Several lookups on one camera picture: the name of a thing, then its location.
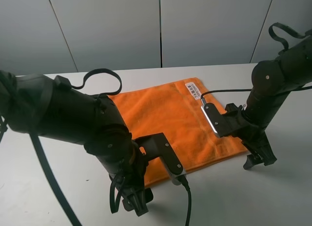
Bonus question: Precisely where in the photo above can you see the black camera cable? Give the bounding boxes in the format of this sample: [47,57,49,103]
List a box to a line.
[199,89,253,106]
[179,174,193,226]

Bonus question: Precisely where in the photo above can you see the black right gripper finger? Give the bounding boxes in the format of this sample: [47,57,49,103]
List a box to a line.
[243,154,260,170]
[258,143,277,166]

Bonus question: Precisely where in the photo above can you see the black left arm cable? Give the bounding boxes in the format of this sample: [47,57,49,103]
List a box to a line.
[0,68,122,226]

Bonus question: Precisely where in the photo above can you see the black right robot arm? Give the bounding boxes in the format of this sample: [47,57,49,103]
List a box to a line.
[224,30,312,170]

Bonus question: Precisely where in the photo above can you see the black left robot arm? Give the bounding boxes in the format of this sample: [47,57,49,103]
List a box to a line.
[0,71,153,222]

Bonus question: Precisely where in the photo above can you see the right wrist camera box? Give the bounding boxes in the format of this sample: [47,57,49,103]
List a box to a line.
[201,103,231,138]

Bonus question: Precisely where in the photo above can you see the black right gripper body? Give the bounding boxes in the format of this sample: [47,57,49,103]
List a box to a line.
[224,103,269,160]

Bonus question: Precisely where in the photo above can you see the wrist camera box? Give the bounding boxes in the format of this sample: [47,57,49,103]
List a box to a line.
[201,103,231,138]
[135,133,186,186]

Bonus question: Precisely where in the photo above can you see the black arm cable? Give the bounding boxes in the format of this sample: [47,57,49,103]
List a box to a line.
[268,22,312,55]
[0,68,122,226]

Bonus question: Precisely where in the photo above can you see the black right camera cable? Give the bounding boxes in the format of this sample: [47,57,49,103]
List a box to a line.
[199,89,253,106]

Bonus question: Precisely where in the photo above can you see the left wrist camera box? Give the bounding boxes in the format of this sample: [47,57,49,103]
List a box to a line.
[135,133,186,186]

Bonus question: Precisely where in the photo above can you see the white towel label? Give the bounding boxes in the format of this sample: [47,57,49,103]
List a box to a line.
[185,82,202,100]

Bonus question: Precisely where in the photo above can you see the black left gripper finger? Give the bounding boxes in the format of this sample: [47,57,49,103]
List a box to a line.
[122,198,134,211]
[133,191,149,216]

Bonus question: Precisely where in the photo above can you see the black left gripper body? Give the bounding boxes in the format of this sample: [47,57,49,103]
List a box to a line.
[107,138,154,211]

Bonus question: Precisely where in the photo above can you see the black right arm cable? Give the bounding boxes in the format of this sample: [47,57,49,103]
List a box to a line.
[268,22,312,55]

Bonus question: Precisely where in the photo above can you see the black left camera cable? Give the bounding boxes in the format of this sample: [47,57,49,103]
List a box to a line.
[179,174,193,226]

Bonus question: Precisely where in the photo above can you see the orange terry towel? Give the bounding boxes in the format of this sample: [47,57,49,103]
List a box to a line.
[111,77,246,173]

